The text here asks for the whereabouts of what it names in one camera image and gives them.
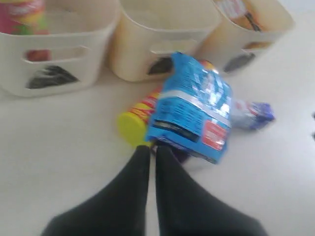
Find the pink Lay's chips can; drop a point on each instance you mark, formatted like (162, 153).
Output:
(24, 22)

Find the orange noodle packet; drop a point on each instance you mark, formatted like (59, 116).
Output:
(243, 14)

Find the cream bin circle mark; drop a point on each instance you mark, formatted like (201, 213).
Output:
(231, 49)

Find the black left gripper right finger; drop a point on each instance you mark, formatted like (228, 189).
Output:
(185, 208)

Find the blue noodle packet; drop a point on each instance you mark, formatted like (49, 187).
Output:
(192, 112)

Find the yellow Lay's chips can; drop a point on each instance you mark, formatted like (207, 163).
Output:
(134, 123)

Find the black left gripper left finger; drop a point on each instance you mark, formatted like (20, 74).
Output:
(119, 209)

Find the cream bin square mark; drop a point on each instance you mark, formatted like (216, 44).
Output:
(150, 31)

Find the white blue milk carton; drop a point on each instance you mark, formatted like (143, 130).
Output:
(251, 115)

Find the cream bin triangle mark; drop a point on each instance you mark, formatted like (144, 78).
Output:
(67, 58)

